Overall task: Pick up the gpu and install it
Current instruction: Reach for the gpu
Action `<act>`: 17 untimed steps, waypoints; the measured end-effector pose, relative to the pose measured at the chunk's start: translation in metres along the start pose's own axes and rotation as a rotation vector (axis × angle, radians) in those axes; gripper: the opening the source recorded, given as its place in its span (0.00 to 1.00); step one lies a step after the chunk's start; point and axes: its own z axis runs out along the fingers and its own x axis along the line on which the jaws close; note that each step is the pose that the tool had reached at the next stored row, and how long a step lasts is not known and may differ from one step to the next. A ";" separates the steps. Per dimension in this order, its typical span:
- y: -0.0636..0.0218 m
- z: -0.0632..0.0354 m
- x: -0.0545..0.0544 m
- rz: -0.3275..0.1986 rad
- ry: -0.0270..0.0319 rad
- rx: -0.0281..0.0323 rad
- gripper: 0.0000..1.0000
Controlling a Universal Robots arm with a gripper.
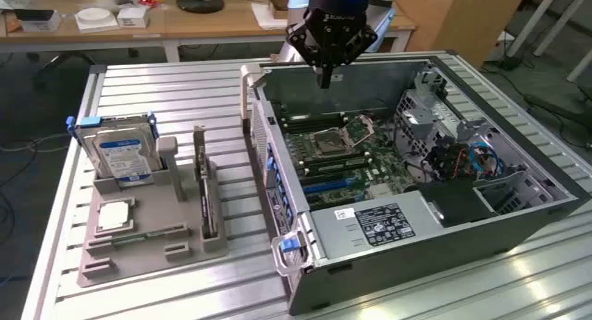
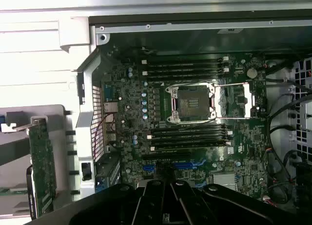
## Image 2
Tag silver chipset heatsink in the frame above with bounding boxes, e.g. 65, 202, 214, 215
213, 173, 237, 190

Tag black case security latch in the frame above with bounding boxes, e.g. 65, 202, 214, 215
80, 161, 93, 181

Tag blue expansion slot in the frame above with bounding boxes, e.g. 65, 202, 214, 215
143, 163, 207, 172

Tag RAM slot white latches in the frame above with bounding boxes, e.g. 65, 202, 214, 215
146, 130, 234, 141
140, 66, 230, 77
140, 55, 230, 65
150, 140, 234, 152

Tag green motherboard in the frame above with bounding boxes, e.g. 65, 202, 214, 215
101, 46, 269, 211

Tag RAM slot black latches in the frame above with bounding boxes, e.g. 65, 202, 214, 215
146, 125, 232, 135
140, 73, 230, 82
140, 61, 230, 71
148, 135, 234, 147

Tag thin metal locking lever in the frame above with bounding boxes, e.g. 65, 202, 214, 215
167, 117, 221, 125

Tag green RAM stick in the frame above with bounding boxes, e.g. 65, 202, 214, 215
0, 187, 29, 195

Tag CPU socket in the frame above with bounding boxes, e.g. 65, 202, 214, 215
165, 82, 217, 125

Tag silver socket cover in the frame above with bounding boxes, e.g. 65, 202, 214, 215
214, 82, 256, 120

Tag silver perforated drive cage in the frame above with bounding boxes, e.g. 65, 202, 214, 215
291, 56, 312, 169

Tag black open PC case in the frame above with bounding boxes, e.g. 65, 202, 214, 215
70, 9, 312, 225

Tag thin red wire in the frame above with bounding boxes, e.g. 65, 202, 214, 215
94, 112, 117, 148

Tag black internal wire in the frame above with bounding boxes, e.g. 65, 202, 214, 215
265, 61, 312, 207

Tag white case wall sticker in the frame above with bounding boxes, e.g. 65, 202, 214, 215
217, 27, 244, 35

